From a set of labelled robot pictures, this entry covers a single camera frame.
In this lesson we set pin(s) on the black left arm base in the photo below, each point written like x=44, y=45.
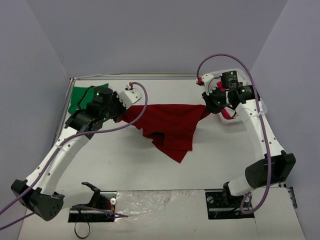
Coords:
x=107, y=202

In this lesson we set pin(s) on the dark red t shirt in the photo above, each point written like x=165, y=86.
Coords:
x=171, y=127

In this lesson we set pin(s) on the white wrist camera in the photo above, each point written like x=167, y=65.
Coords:
x=209, y=82
x=129, y=97

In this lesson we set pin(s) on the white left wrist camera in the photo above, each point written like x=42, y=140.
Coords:
x=129, y=97

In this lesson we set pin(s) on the pink t shirt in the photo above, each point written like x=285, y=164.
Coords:
x=226, y=115

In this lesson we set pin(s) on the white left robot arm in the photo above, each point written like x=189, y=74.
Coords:
x=38, y=192

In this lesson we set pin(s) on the folded green t shirt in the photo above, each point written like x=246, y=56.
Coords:
x=76, y=95

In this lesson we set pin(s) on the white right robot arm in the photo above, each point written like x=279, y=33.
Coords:
x=272, y=163

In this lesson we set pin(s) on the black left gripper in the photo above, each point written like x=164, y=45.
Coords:
x=118, y=110

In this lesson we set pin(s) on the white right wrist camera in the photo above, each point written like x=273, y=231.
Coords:
x=209, y=82

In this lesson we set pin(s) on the white foam front board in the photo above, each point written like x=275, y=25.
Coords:
x=173, y=215

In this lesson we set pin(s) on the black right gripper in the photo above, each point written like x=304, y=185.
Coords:
x=212, y=103

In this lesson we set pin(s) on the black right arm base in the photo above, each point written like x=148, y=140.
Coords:
x=220, y=209

